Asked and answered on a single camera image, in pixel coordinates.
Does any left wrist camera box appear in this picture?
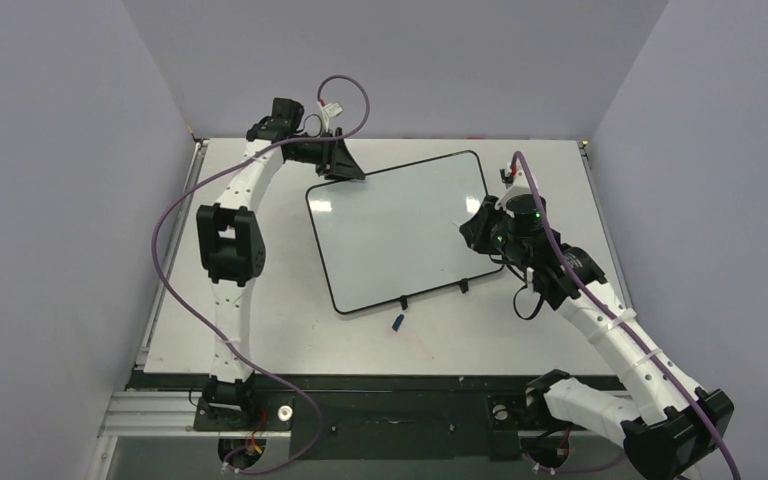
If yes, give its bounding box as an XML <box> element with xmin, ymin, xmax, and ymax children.
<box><xmin>319</xmin><ymin>101</ymin><xmax>344</xmax><ymax>122</ymax></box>

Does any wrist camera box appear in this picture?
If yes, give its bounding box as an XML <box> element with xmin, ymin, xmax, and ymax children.
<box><xmin>319</xmin><ymin>101</ymin><xmax>344</xmax><ymax>122</ymax></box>
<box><xmin>495</xmin><ymin>167</ymin><xmax>533</xmax><ymax>212</ymax></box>

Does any blue marker cap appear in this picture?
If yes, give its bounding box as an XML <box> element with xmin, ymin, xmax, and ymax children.
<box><xmin>391</xmin><ymin>314</ymin><xmax>405</xmax><ymax>332</ymax></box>

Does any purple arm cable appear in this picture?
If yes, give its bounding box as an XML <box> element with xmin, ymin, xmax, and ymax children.
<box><xmin>150</xmin><ymin>74</ymin><xmax>372</xmax><ymax>478</ymax></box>
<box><xmin>509</xmin><ymin>150</ymin><xmax>743</xmax><ymax>480</ymax></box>

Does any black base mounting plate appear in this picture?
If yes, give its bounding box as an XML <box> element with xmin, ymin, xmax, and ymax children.
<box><xmin>125</xmin><ymin>369</ymin><xmax>627</xmax><ymax>462</ymax></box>

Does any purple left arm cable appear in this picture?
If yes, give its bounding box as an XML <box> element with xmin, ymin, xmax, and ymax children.
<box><xmin>150</xmin><ymin>74</ymin><xmax>372</xmax><ymax>478</ymax></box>

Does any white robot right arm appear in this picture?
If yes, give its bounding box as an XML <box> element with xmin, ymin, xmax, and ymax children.
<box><xmin>459</xmin><ymin>194</ymin><xmax>734</xmax><ymax>479</ymax></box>

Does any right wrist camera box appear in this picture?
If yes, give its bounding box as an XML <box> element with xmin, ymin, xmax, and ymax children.
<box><xmin>495</xmin><ymin>167</ymin><xmax>533</xmax><ymax>212</ymax></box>

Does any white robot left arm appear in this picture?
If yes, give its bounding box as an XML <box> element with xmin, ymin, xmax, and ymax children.
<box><xmin>195</xmin><ymin>98</ymin><xmax>365</xmax><ymax>430</ymax></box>

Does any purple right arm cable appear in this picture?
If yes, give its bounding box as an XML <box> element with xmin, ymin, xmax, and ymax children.
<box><xmin>509</xmin><ymin>150</ymin><xmax>743</xmax><ymax>480</ymax></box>

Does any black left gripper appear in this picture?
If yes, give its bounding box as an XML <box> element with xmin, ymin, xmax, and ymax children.
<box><xmin>288</xmin><ymin>130</ymin><xmax>365</xmax><ymax>184</ymax></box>

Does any aluminium table frame rail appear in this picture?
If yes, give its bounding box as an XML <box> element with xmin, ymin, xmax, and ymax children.
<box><xmin>95</xmin><ymin>137</ymin><xmax>210</xmax><ymax>480</ymax></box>

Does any white whiteboard black frame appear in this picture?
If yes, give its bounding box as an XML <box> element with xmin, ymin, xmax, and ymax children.
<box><xmin>305</xmin><ymin>150</ymin><xmax>502</xmax><ymax>315</ymax></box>

